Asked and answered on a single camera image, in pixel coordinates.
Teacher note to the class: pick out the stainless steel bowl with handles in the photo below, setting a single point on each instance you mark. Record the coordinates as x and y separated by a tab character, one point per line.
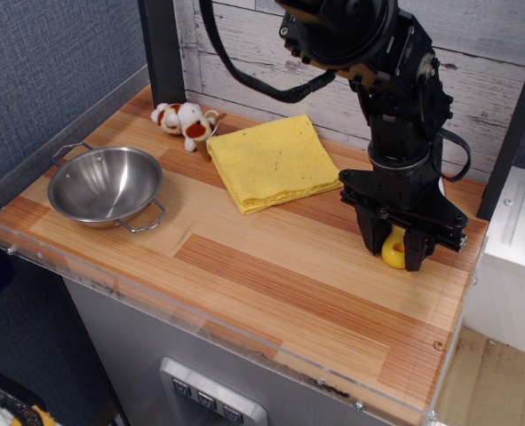
106	186

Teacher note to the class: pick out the white brown plush dog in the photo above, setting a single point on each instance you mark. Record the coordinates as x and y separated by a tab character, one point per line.
190	121

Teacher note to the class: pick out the white ribbed box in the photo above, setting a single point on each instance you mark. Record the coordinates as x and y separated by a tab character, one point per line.
496	303

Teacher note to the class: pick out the folded yellow cloth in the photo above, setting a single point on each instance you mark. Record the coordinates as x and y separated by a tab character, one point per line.
273	163

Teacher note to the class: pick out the dark vertical frame post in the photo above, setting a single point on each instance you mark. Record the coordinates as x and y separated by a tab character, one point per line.
159	27

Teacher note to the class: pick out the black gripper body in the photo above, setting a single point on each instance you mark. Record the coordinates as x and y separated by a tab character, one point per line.
410	189

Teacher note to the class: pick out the yellow handled white toy knife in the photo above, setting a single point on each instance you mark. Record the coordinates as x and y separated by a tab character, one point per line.
393	248

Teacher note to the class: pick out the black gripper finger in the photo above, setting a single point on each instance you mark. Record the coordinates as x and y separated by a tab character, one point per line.
418	244
374	226

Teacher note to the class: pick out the yellow object bottom left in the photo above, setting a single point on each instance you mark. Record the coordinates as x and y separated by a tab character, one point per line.
46	418

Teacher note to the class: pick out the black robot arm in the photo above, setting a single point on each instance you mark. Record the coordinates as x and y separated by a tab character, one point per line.
390	63

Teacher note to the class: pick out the silver dispenser button panel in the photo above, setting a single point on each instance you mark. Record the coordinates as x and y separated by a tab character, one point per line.
213	399

